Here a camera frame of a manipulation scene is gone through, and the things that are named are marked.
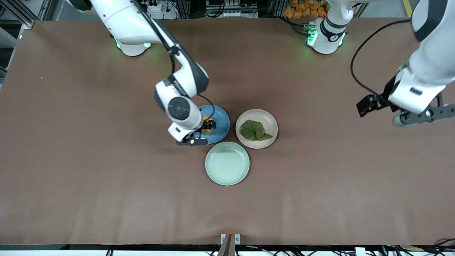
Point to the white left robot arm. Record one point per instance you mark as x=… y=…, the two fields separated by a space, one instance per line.
x=433 y=53

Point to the aluminium frame profile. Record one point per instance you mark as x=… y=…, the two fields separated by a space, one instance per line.
x=21 y=12

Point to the yellow lemon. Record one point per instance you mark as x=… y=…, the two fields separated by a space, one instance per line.
x=207 y=132

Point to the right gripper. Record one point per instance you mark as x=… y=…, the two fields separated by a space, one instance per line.
x=206 y=125

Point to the pile of orange fruit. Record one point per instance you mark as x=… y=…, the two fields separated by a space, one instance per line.
x=302 y=8

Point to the blue round plate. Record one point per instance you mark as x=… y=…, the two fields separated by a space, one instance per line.
x=221 y=119

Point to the mint green round plate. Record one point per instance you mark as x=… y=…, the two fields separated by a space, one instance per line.
x=227 y=163

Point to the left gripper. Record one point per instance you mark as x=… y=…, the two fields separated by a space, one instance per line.
x=385 y=93

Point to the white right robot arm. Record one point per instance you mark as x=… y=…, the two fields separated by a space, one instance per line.
x=124 y=21

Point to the green lettuce leaf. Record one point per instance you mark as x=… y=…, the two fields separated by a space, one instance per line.
x=254 y=130

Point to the white power strip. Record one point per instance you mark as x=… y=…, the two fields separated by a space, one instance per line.
x=156 y=9

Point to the small green-lit control box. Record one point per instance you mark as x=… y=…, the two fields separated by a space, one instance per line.
x=310 y=33

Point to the metal bracket at table edge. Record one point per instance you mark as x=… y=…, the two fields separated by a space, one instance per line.
x=229 y=243

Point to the beige round plate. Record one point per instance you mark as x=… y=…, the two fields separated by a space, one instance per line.
x=266 y=121

